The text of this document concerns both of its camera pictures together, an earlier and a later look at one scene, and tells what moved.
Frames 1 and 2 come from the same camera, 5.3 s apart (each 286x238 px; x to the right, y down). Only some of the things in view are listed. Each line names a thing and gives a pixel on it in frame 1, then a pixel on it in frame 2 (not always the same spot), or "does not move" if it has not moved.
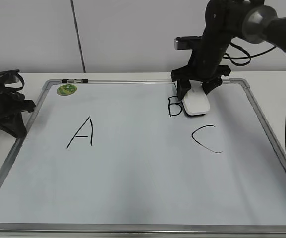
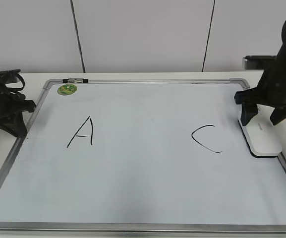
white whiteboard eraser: (195, 100) -> (264, 140)
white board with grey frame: (122, 157) does not move
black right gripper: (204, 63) -> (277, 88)
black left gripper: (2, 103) does not move
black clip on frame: (75, 81) does not move
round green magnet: (66, 89) does not move
